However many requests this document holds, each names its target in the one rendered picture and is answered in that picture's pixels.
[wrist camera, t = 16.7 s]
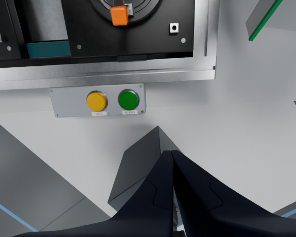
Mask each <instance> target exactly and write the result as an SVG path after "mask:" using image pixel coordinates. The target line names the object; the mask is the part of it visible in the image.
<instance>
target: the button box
mask: <svg viewBox="0 0 296 237"><path fill-rule="evenodd" d="M48 90H49V93H50V97H51V101H52V105H53V109H54V113H55V117H56V118H65V117H88V116H110V115H133V114H145V113H146V107H147V105H146V88H145V83H129V84H111V85H92V86H73V87H50V88H49V89H48ZM125 91H132V92H134V93H135V94H136V95H137V98H138V102H137V105H136V107H135V108H133V109H131V110H126V109H124V108H122V107H121V106H120V104H119V97H120V95H121V94H122V93H123V92H125ZM95 92H97V93H100V94H102V95H103V96H104V97H105V99H106V105H105V107H104V108H103V109H102V110H100V111H93V110H91V109H90V108H89V107H88V105H87V103H86V100H87V97H88V96H89V95H90V94H92V93H95Z"/></svg>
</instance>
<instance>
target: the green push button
mask: <svg viewBox="0 0 296 237"><path fill-rule="evenodd" d="M137 102H138V98H137V95H136V94H135V93H134V92H132V91H125V92H123V93H122V94H121V95H120V97H119V104H120V106H121V107H122V108H124V109H126V110H131V109H133V108H135V107H136V105H137Z"/></svg>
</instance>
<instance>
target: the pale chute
mask: <svg viewBox="0 0 296 237"><path fill-rule="evenodd" d="M245 24H246V28H247V31H248V35H249V41H253V40H254V38H255V37H256V36H257V35H258V33H259V32H260V31H261V29H262V28H263V27H269V28H276V29H284V30H291V31H296V0H259V2H258V3H257V5H256V7H255V8H254V10H253V11H252V13H251V15H250V16H249V18H248V19H247V21H246V23H245Z"/></svg>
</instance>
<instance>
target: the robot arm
mask: <svg viewBox="0 0 296 237"><path fill-rule="evenodd" d="M173 189H174V191H175V195H176V199H177V202H178V206H179V209H178V208H177V207H176V205H175V204H174V202H173ZM179 211H180V215H181V218H182V222H183V226H184V229H185V232H184V230H181V231H177V225H178V224H179V222H178V216H177V213H178V212H179ZM13 237H296V219H292V218H285V217H281V216H278V215H275V214H273V213H271V212H269V211H267V210H265V209H264V208H262V207H261V206H259V205H257V204H256V203H254V202H252V201H251V200H249V199H247V198H246V197H244V196H243V195H241V194H239V193H238V192H236V191H235V190H233V189H231V188H230V187H228V186H226V185H225V184H224V183H222V182H221V181H220V180H218V179H217V178H216V177H214V176H213V175H211V174H210V173H208V172H207V171H206V170H204V169H203V168H202V167H200V166H199V165H197V164H196V163H195V162H194V161H192V160H191V159H189V158H188V157H187V156H185V155H184V154H183V153H181V152H180V151H178V150H171V151H170V150H164V151H163V152H162V154H161V156H160V157H159V159H158V160H157V161H156V163H155V164H154V166H153V167H152V169H151V170H150V172H149V173H148V175H147V177H146V178H145V180H144V181H143V183H142V184H141V185H140V187H139V188H138V189H137V190H136V192H135V193H134V194H133V195H132V196H131V197H130V199H129V200H128V201H127V202H126V203H125V204H124V205H123V206H122V207H121V209H120V210H119V211H118V212H117V213H116V214H115V215H114V216H113V217H111V218H110V219H108V220H106V221H102V222H98V223H93V224H88V225H84V226H79V227H75V228H71V229H63V230H56V231H37V232H26V233H22V234H19V235H16V236H13Z"/></svg>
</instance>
